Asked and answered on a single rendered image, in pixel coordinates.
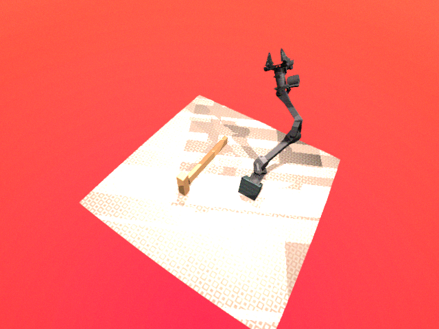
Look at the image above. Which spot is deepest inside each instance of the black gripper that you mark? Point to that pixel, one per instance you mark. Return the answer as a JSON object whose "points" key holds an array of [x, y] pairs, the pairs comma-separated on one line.
{"points": [[278, 68]]}

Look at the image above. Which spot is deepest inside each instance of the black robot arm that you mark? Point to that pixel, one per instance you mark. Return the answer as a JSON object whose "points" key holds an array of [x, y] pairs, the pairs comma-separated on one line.
{"points": [[293, 135]]}

